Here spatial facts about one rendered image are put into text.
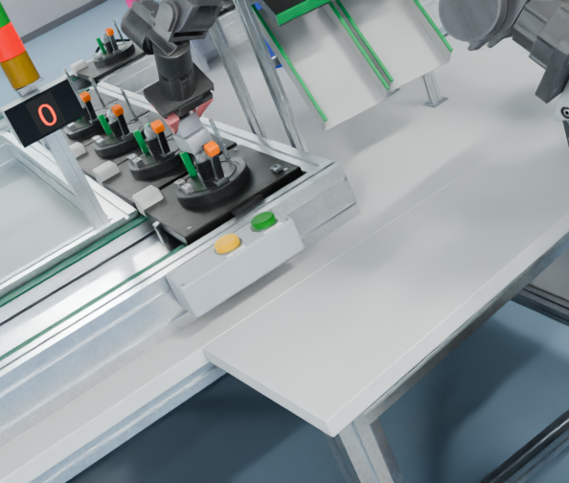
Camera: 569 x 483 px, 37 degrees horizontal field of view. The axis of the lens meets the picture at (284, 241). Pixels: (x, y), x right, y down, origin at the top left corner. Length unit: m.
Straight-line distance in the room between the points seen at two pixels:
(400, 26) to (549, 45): 0.73
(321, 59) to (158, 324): 0.58
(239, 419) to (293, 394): 1.46
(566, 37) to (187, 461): 1.90
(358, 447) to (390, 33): 0.82
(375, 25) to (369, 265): 0.52
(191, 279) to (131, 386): 0.19
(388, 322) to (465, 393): 1.19
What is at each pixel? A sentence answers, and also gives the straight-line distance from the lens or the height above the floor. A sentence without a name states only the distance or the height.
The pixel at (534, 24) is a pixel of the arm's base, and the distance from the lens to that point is 1.00.
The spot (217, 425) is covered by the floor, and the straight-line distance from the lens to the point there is 2.64.
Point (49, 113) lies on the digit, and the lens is 1.54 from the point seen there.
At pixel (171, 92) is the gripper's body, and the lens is 1.41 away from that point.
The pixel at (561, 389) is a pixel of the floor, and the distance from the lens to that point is 2.33.
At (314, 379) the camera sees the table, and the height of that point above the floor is 0.86.
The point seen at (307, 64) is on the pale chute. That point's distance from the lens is 1.61.
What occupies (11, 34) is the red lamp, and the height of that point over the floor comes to 1.34.
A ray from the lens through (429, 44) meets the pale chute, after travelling 1.67.
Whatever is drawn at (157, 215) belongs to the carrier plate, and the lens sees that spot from 1.55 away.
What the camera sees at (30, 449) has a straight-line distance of 1.35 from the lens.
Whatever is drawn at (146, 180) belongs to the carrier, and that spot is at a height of 0.97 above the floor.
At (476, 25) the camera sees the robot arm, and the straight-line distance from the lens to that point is 1.01.
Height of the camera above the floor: 1.55
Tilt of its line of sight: 27 degrees down
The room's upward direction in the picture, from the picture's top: 23 degrees counter-clockwise
